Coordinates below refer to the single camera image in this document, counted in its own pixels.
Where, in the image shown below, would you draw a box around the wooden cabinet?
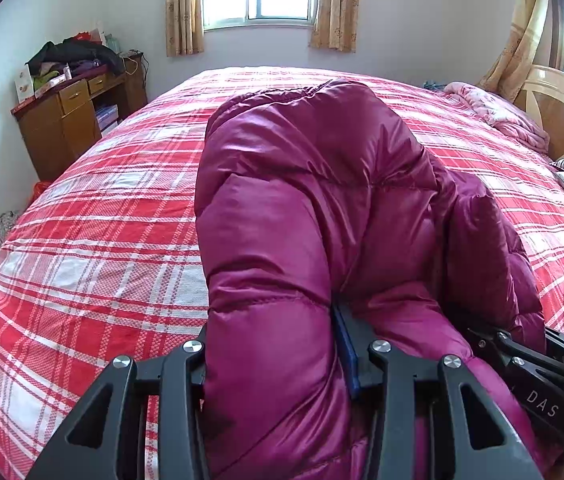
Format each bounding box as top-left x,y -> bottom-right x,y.
10,58 -> 149,184

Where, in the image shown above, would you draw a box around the stack of books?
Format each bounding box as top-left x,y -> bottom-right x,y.
94,104 -> 122,137

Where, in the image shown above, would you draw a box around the pink quilt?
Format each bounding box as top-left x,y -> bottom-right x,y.
442,81 -> 551,151

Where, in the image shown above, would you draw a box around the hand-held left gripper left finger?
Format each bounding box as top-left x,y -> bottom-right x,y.
26,324 -> 211,480

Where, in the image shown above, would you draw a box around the magenta down jacket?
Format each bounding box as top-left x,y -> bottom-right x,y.
194,79 -> 564,480

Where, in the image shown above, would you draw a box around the red plastic bag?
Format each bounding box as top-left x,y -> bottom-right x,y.
28,181 -> 53,207

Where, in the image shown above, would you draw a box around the red plaid bed sheet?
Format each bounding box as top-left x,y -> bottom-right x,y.
0,66 -> 564,480

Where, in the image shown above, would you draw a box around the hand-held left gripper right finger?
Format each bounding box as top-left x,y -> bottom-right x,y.
333,304 -> 536,480

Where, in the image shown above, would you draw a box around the grey woven bundle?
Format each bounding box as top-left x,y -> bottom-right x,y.
0,209 -> 28,251

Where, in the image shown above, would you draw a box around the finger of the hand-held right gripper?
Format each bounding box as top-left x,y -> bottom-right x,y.
464,326 -> 564,382

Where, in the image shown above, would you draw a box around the white carton box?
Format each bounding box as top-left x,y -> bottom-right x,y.
15,64 -> 35,104

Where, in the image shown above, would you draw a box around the pink flat box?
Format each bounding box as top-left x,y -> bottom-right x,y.
34,76 -> 70,99

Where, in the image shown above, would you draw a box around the long beige curtain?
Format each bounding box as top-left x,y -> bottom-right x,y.
477,0 -> 551,104

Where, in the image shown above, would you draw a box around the beige patterned curtain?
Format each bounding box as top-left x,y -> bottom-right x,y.
165,0 -> 207,58
310,0 -> 361,54

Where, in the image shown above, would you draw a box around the dark clothes pile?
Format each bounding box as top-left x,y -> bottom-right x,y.
26,39 -> 126,79

